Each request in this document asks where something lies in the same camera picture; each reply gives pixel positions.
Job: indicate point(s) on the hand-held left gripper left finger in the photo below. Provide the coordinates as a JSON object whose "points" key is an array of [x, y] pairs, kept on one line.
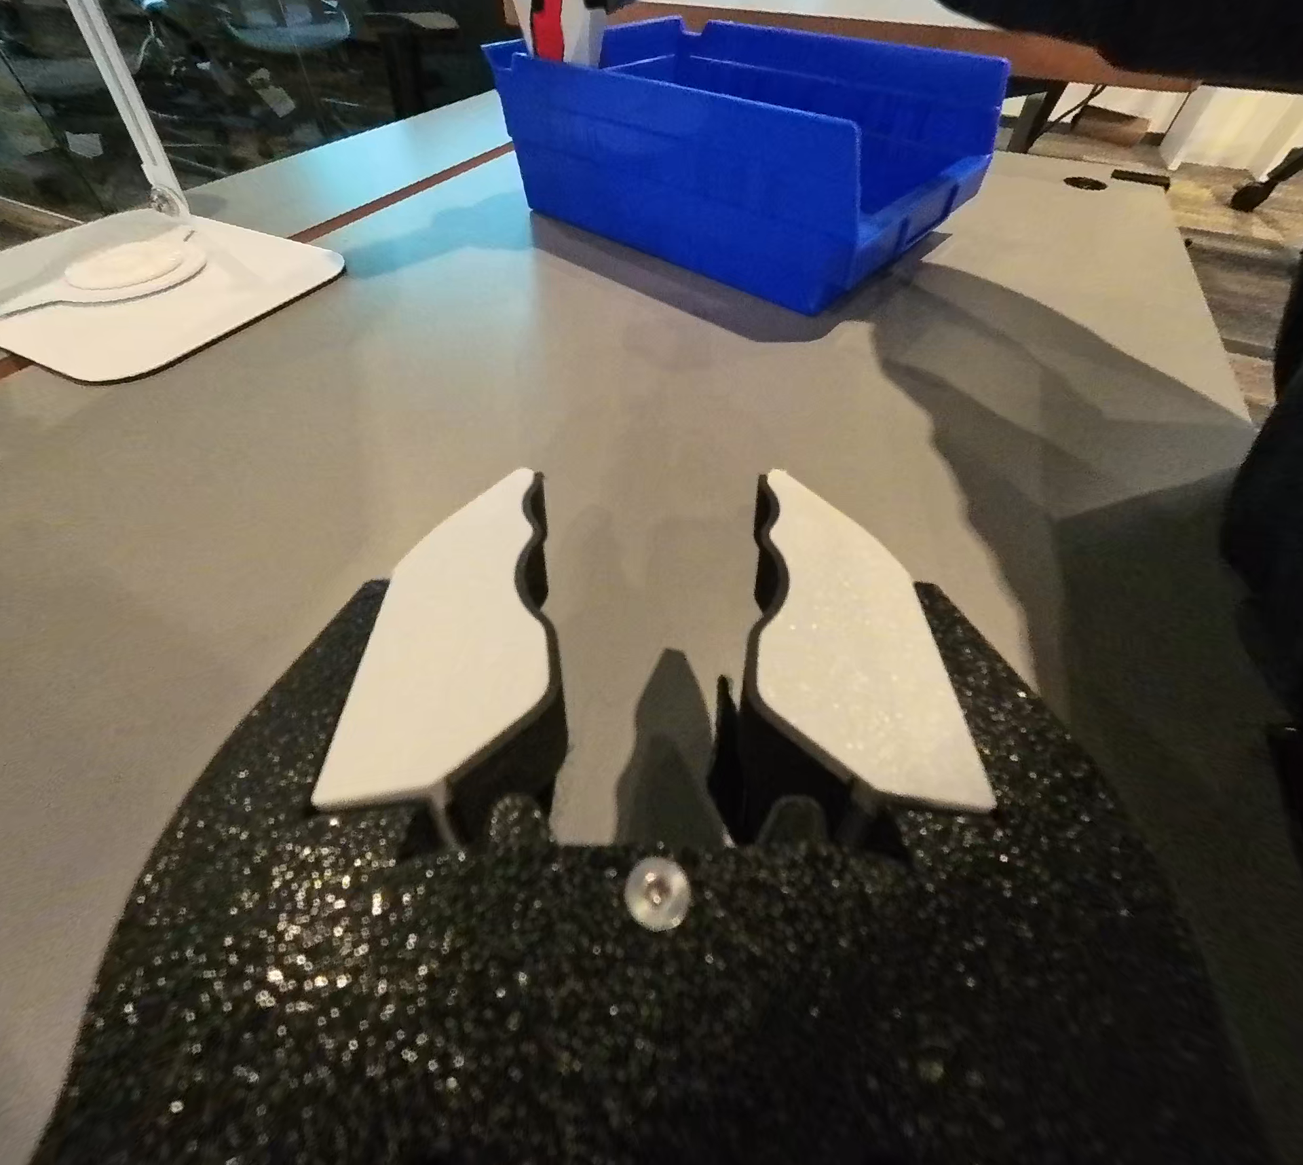
{"points": [[448, 656]]}

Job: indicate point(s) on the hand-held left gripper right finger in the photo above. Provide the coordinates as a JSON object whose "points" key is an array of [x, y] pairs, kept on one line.
{"points": [[864, 677]]}

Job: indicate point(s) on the blue plastic bin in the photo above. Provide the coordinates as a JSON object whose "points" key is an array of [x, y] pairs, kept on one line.
{"points": [[711, 167]]}

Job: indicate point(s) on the white lamp stand base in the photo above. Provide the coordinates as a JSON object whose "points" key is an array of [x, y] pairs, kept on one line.
{"points": [[204, 311]]}

